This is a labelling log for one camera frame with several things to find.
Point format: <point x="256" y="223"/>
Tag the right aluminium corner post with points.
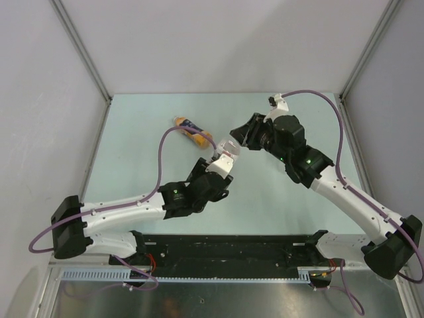
<point x="372" y="44"/>

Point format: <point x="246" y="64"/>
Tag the white slotted cable duct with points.
<point x="130" y="276"/>

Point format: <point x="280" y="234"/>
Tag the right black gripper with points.
<point x="256" y="121"/>

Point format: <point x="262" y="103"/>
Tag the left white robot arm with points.
<point x="76" y="231"/>

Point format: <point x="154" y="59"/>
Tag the orange milk tea bottle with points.
<point x="198" y="136"/>

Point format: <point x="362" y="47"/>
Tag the left aluminium corner post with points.
<point x="76" y="40"/>

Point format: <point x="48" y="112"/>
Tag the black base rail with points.
<point x="229" y="256"/>

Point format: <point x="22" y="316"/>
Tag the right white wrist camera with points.
<point x="279" y="107"/>

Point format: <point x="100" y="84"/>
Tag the green label tea bottle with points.
<point x="230" y="147"/>

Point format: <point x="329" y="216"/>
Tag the aluminium corner post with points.
<point x="372" y="44"/>
<point x="76" y="40"/>

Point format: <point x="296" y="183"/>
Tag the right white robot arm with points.
<point x="389" y="240"/>

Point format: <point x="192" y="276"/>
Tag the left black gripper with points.
<point x="199" y="169"/>

